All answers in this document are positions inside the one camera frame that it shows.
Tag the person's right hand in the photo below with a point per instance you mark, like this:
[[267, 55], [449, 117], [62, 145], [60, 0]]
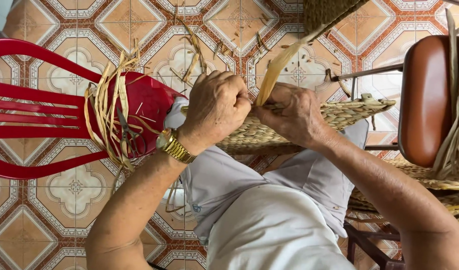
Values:
[[289, 112]]

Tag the person's left hand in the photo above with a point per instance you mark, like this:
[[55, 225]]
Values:
[[210, 107]]

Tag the person's left fingers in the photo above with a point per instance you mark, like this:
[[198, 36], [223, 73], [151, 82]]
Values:
[[233, 90]]

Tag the dried seagrass strand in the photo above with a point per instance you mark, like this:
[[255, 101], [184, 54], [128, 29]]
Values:
[[276, 69]]

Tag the woven seagrass mat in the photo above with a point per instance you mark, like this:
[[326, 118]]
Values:
[[289, 123]]

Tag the scattered straw scraps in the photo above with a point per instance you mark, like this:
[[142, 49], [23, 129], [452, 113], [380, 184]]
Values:
[[222, 48]]

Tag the gold wristwatch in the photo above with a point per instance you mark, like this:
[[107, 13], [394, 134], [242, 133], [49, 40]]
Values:
[[173, 145]]

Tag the grey trousers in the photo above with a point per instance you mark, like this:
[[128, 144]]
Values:
[[259, 180]]

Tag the black scissors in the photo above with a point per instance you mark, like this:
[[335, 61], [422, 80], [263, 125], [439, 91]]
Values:
[[130, 135]]

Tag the woven seagrass panel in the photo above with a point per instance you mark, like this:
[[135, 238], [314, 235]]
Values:
[[327, 13]]

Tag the bundle of dried straw strips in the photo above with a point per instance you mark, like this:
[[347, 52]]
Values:
[[109, 108]]

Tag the white shirt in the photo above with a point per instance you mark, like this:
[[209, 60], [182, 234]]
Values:
[[274, 228]]

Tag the red plastic chair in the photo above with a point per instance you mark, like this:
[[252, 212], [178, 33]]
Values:
[[64, 112]]

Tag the brown cushioned metal stool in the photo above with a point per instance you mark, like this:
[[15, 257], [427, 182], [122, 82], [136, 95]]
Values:
[[420, 101]]

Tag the dark wooden stool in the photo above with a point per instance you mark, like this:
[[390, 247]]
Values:
[[372, 247]]

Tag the bundle of long seagrass stalks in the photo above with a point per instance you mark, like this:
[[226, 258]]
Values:
[[458, 105]]

